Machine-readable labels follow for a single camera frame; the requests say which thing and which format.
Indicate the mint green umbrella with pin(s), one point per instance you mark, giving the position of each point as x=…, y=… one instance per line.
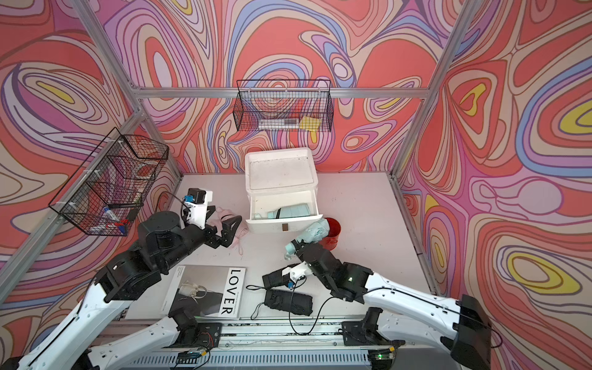
x=313, y=233
x=293, y=211

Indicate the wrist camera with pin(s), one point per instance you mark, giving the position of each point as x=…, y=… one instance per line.
x=292, y=275
x=196, y=207

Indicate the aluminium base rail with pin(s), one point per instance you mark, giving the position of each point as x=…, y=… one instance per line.
x=271, y=344

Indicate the black wire basket left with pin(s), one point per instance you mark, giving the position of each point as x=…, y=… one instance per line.
x=119, y=174

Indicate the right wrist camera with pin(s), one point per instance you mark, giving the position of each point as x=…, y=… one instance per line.
x=292, y=275

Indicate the pink folded umbrella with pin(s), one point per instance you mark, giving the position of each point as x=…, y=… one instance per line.
x=223, y=214
x=241, y=232

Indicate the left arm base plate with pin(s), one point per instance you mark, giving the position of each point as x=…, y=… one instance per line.
x=202, y=334

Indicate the clear box in basket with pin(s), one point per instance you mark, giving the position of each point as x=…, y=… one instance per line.
x=278, y=124

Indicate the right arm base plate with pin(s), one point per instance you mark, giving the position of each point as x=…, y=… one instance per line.
x=356, y=334

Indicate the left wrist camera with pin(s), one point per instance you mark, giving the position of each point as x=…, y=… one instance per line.
x=196, y=207

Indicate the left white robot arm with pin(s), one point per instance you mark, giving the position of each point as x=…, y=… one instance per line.
x=124, y=279

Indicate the red marker in basket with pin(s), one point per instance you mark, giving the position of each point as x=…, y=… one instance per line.
x=121, y=225

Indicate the white three-drawer cabinet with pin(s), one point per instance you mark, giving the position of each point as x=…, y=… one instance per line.
x=278, y=178

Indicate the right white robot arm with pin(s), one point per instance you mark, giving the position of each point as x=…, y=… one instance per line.
x=463, y=327

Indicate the red metal cup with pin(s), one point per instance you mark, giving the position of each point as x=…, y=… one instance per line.
x=331, y=240

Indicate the black wire basket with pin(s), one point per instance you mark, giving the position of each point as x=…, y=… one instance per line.
x=309, y=101
x=119, y=174

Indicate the black wire basket back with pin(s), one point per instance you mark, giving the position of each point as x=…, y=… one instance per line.
x=309, y=101

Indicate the blue marker in basket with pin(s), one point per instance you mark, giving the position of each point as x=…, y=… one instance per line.
x=112, y=216

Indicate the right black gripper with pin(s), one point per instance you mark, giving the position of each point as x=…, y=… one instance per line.
x=301, y=248

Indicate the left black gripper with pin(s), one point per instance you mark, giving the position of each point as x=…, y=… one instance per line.
x=227, y=237

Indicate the black umbrella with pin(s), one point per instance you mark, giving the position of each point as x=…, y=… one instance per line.
x=278, y=278
x=286, y=301

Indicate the LOVER magazine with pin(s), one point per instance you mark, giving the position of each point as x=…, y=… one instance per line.
x=205, y=291

